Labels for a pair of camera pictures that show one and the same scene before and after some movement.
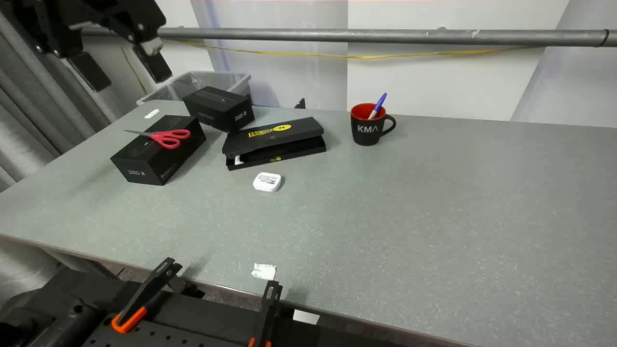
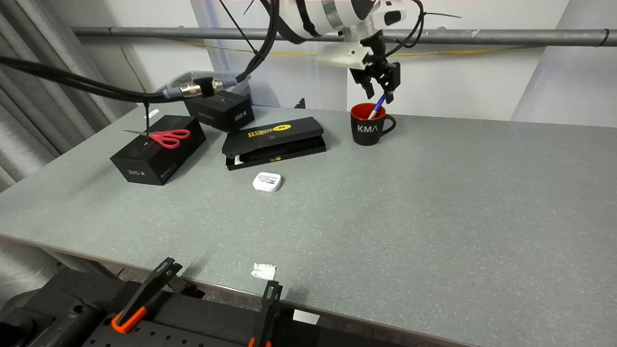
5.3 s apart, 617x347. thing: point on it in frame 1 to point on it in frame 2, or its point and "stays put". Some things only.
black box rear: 220,107 stays put
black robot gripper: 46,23 to 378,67
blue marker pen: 378,104 stays put
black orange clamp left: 137,306 stays put
